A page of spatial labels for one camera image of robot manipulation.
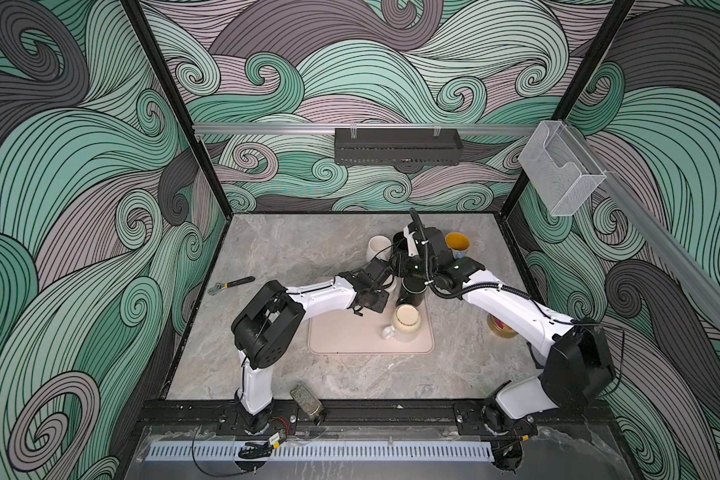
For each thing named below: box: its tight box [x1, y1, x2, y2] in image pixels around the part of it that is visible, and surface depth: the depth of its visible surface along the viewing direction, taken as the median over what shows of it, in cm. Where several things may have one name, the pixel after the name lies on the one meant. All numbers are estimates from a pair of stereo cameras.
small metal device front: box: [290, 382, 324, 421], surface depth 74 cm
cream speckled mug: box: [381, 304, 422, 343], surface depth 85 cm
